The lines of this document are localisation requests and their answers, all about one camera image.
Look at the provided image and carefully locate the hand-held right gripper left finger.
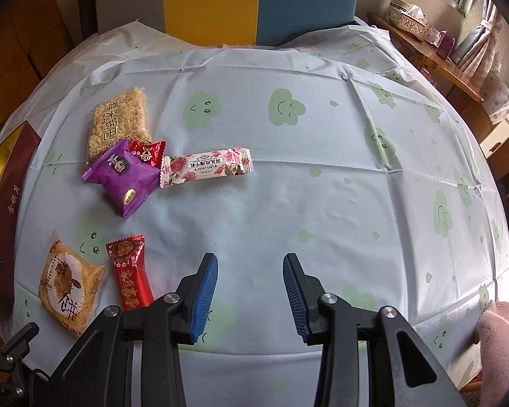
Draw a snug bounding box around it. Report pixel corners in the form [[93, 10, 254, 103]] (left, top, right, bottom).
[[46, 253, 219, 407]]

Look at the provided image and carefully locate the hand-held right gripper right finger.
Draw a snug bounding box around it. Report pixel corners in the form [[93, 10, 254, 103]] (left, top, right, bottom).
[[282, 253, 467, 407]]

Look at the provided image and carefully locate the orange pastry packet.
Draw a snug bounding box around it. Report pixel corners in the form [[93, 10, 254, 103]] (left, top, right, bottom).
[[38, 235, 108, 336]]

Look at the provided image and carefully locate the red gold-emblem snack packet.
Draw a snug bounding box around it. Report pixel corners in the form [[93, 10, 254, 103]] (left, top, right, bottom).
[[106, 235, 154, 311]]

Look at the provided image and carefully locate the red box with gold lining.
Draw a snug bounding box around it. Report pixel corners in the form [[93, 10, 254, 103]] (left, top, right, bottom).
[[0, 121, 42, 264]]

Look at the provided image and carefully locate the pink floral snack bar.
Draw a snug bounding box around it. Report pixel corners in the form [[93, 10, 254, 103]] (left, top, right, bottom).
[[160, 147, 254, 190]]

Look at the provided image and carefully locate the purple snack packet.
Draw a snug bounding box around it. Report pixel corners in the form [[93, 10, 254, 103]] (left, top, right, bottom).
[[82, 140, 161, 220]]

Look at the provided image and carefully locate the small dark red candy packet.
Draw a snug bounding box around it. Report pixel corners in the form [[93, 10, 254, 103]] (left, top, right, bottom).
[[128, 140, 167, 168]]

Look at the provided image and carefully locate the clear puffed rice cake packet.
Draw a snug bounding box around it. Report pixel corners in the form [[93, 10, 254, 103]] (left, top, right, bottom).
[[86, 87, 152, 166]]

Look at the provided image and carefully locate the pink fleece clothing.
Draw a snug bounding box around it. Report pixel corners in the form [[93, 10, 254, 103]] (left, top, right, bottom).
[[477, 300, 509, 407]]

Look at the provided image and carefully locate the wooden wardrobe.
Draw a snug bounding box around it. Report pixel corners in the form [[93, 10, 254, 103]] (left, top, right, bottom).
[[0, 0, 81, 153]]

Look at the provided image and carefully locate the white cabinet with dotted cover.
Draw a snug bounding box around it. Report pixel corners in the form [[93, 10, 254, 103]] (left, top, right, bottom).
[[479, 80, 509, 170]]

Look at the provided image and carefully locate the wooden side desk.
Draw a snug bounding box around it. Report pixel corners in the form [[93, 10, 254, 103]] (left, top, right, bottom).
[[367, 12, 484, 102]]

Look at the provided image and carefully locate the black rolled mat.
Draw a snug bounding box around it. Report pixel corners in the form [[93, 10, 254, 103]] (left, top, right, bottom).
[[77, 0, 107, 41]]

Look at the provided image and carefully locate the purple small box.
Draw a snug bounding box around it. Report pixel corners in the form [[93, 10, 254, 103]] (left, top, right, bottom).
[[436, 30, 456, 59]]

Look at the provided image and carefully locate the grey yellow blue chair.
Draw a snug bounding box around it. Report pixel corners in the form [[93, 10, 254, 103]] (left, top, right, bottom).
[[95, 0, 361, 47]]

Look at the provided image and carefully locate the patterned tissue box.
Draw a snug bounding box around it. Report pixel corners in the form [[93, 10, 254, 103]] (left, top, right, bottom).
[[392, 4, 429, 35]]

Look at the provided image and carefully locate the dotted side curtain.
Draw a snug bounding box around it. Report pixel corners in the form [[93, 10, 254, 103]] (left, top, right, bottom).
[[450, 0, 509, 94]]

